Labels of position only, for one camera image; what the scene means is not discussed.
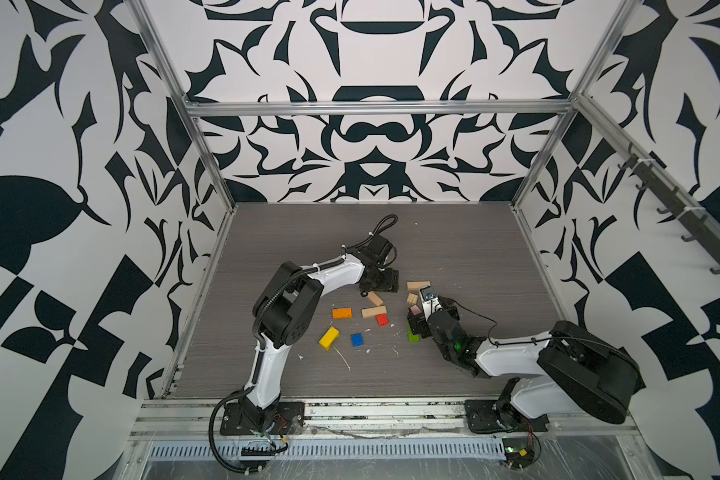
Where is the orange wood block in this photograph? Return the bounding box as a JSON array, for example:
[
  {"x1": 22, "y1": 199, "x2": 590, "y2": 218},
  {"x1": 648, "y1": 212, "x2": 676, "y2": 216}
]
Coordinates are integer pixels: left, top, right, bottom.
[{"x1": 331, "y1": 308, "x2": 353, "y2": 320}]

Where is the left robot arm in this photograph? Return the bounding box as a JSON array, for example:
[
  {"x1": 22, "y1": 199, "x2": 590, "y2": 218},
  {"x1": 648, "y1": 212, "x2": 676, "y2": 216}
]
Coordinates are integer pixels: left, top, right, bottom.
[{"x1": 241, "y1": 234, "x2": 399, "y2": 415}]

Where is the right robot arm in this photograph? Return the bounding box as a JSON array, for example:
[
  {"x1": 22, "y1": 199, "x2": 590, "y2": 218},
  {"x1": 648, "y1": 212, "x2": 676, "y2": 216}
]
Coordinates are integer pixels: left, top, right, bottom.
[{"x1": 407, "y1": 288, "x2": 641, "y2": 434}]

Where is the green wood block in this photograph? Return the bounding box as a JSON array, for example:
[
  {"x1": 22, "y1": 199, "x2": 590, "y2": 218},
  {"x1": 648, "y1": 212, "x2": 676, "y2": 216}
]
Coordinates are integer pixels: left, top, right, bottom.
[{"x1": 407, "y1": 326, "x2": 421, "y2": 343}]

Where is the yellow arch wood block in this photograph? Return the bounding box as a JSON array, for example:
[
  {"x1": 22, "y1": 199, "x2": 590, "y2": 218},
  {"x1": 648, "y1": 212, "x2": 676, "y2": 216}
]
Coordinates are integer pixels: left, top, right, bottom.
[{"x1": 318, "y1": 326, "x2": 340, "y2": 351}]

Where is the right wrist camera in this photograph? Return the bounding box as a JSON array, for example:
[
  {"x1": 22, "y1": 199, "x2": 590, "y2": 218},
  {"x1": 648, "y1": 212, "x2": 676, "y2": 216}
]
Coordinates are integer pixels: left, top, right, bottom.
[{"x1": 419, "y1": 285, "x2": 441, "y2": 316}]

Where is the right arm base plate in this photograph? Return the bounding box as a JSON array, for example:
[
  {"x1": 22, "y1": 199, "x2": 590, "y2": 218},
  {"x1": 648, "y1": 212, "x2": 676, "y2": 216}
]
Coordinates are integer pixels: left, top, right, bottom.
[{"x1": 464, "y1": 400, "x2": 549, "y2": 434}]

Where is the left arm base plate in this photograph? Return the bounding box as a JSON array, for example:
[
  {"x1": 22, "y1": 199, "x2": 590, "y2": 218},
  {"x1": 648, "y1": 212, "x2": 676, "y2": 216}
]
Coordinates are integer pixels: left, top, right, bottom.
[{"x1": 219, "y1": 400, "x2": 305, "y2": 436}]

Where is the left black corrugated cable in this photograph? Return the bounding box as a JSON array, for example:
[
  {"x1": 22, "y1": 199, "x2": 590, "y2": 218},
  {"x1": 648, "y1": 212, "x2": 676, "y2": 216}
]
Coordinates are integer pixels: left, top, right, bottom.
[{"x1": 207, "y1": 386, "x2": 277, "y2": 475}]

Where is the aluminium frame crossbar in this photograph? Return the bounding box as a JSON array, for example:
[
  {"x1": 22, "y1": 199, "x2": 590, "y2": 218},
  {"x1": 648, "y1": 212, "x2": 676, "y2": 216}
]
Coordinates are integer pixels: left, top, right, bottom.
[{"x1": 185, "y1": 99, "x2": 572, "y2": 118}]

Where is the aluminium front rail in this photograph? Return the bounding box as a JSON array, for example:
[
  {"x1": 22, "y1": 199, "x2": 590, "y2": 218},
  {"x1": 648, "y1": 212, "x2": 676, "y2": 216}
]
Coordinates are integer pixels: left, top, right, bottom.
[{"x1": 122, "y1": 397, "x2": 649, "y2": 475}]

